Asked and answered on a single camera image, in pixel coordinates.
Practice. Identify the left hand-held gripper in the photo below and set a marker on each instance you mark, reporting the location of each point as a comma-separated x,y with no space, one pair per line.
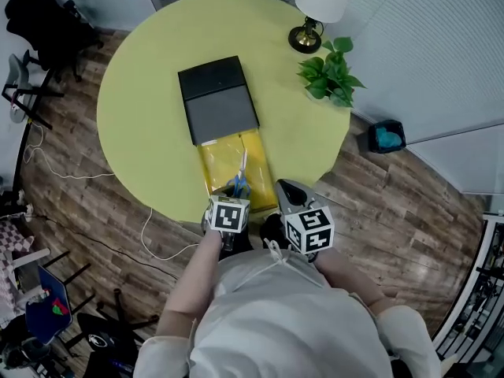
228,218

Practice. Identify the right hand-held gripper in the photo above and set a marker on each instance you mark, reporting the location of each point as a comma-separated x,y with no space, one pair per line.
309,227

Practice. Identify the black and yellow container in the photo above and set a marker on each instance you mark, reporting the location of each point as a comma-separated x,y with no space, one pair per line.
224,108

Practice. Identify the person's right forearm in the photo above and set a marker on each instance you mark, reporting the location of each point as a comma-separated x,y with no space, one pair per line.
350,278

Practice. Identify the person's left forearm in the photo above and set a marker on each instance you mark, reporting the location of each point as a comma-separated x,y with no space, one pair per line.
189,282

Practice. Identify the person's white shirt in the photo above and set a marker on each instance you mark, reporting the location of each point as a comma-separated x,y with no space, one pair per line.
283,321

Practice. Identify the yellow-green round tablecloth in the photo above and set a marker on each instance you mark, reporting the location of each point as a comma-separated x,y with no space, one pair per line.
149,132

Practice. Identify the black trash bin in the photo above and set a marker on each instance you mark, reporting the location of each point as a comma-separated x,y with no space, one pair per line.
388,136

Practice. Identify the green potted plant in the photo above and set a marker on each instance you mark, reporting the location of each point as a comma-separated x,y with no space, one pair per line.
328,75

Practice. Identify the black metal shelf rack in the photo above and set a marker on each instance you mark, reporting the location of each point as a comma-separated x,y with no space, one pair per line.
476,290

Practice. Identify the blue folding chair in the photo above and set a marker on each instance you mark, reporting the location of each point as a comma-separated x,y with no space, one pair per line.
49,309

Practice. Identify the checked cloth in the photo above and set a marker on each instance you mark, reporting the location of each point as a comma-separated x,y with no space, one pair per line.
12,242

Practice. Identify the black office chair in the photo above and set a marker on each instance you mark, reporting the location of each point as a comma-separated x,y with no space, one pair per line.
43,22

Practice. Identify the grey chair with black frame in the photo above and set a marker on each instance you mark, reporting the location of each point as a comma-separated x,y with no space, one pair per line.
19,81

